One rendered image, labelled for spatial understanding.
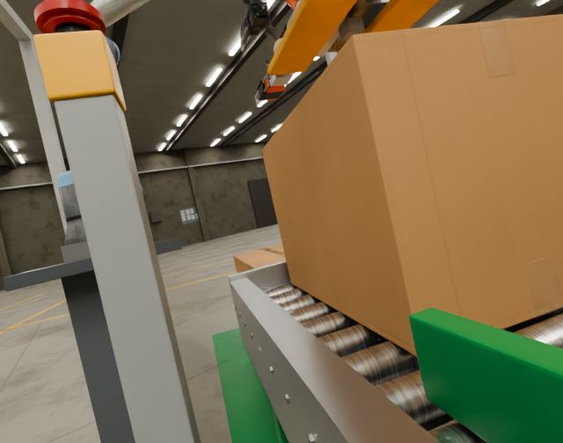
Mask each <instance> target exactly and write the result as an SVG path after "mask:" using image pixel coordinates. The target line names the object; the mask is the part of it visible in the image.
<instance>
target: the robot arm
mask: <svg viewBox="0 0 563 443"><path fill-rule="evenodd" d="M147 2H149V0H94V1H92V2H91V3H89V4H90V5H92V6H93V7H95V8H96V9H98V10H99V11H100V12H101V14H102V16H103V18H104V21H105V25H106V28H107V27H108V26H110V25H111V24H113V23H114V22H116V21H118V20H119V19H121V18H123V17H125V16H126V15H128V14H129V13H130V12H132V11H134V10H135V9H137V8H139V7H140V6H142V5H143V4H146V3H147ZM243 2H244V3H245V4H247V9H246V13H245V15H246V18H245V21H244V22H243V23H242V25H241V29H240V46H241V50H242V52H244V50H245V44H246V42H247V39H248V38H249V37H250V35H258V34H259V33H260V31H262V29H263V28H264V27H265V28H266V35H267V36H268V37H270V38H271V39H272V41H273V42H274V43H275V42H276V41H277V40H278V39H279V33H280V32H279V29H278V28H277V27H275V28H274V27H273V25H272V23H271V22H270V21H269V19H270V14H269V10H268V6H267V3H262V1H261V0H243ZM104 36H105V35H104ZM105 38H106V42H107V44H108V46H109V48H110V50H111V52H112V54H113V58H114V59H115V62H116V66H117V65H118V62H119V61H120V57H121V55H120V50H119V49H118V47H117V45H116V44H115V43H114V42H113V41H112V40H110V39H109V38H108V37H106V36H105ZM57 184H58V186H57V188H58V190H59V193H60V197H61V201H62V207H63V211H64V215H65V219H66V222H67V230H66V235H65V240H64V242H65V245H66V244H68V245H70V244H74V243H82V242H87V238H86V234H85V231H84V225H83V220H82V216H81V213H80V209H79V205H78V201H77V195H76V191H75V187H74V184H73V179H72V176H71V172H70V171H66V172H64V173H61V174H60V175H58V176H57Z"/></svg>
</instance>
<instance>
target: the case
mask: <svg viewBox="0 0 563 443"><path fill-rule="evenodd" d="M262 155H263V159H264V163H265V167H266V171H267V178H268V183H269V186H270V191H271V194H272V199H273V203H274V210H275V214H276V218H277V222H278V226H279V230H280V234H281V241H282V246H283V249H284V254H285V258H286V262H287V266H288V270H289V277H290V281H291V284H293V285H295V286H296V287H299V288H300V289H302V290H303V291H305V292H306V293H308V294H310V295H312V296H314V297H316V298H317V299H319V300H321V301H322V302H324V303H326V304H327V305H329V306H331V307H332V308H334V309H337V310H338V311H339V312H341V313H342V314H344V315H346V316H348V317H350V318H352V319H353V320H355V321H356V322H358V323H360V324H362V325H363V326H365V327H367V328H369V329H370V330H373V331H374V332H375V333H377V334H379V335H380V336H382V337H384V338H386V339H388V340H390V341H391V342H392V343H394V344H395V345H398V346H400V347H401V348H403V349H405V350H406V351H408V352H410V353H411V354H413V355H415V356H416V357H417V354H416V351H415V346H414V342H413V334H412V330H411V325H410V322H409V316H410V315H411V314H414V313H417V312H420V311H422V310H425V309H430V308H435V309H440V310H443V311H446V312H449V313H451V314H454V315H457V316H462V317H465V318H468V319H471V320H473V321H476V322H480V323H484V324H487V325H490V326H493V327H496V328H499V329H502V330H504V329H506V328H508V327H511V326H513V325H516V324H519V323H522V322H525V321H528V320H530V319H532V318H535V317H537V316H541V315H544V314H546V313H549V312H552V311H554V310H556V309H561V308H563V14H559V15H550V16H541V17H531V18H514V19H504V20H495V21H487V22H478V23H468V24H459V25H441V26H432V27H423V28H414V29H405V30H396V31H387V32H377V33H360V34H354V35H352V36H351V37H350V38H349V40H348V41H347V42H346V44H345V45H344V46H343V48H342V49H341V50H340V51H339V53H337V54H336V56H335V57H334V58H333V60H332V61H331V62H330V64H329V65H328V66H327V68H326V69H325V70H324V72H323V73H322V74H321V75H320V77H319V78H318V80H317V81H316V82H315V83H314V84H313V85H312V86H311V88H310V89H309V90H308V92H307V93H306V94H305V95H304V97H303V98H302V100H301V101H300V102H299V103H298V105H297V106H296V107H295V109H294V110H293V111H292V113H291V114H290V115H289V116H288V118H287V119H286V120H285V121H284V122H283V123H282V125H281V126H280V127H279V129H278V130H277V131H276V133H275V134H274V135H273V137H272V138H271V139H270V141H269V142H268V143H267V145H266V146H265V147H264V148H263V150H262Z"/></svg>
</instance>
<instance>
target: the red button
mask: <svg viewBox="0 0 563 443"><path fill-rule="evenodd" d="M34 17H35V21H36V25H37V26H38V28H39V29H40V30H41V31H42V32H43V33H70V32H83V31H97V30H99V31H101V32H102V33H103V34H104V33H105V32H106V25H105V21H104V18H103V16H102V14H101V12H100V11H99V10H98V9H96V8H95V7H93V6H92V5H90V4H88V3H86V2H85V1H83V0H45V1H43V2H42V3H40V4H39V5H38V6H37V7H36V8H35V10H34Z"/></svg>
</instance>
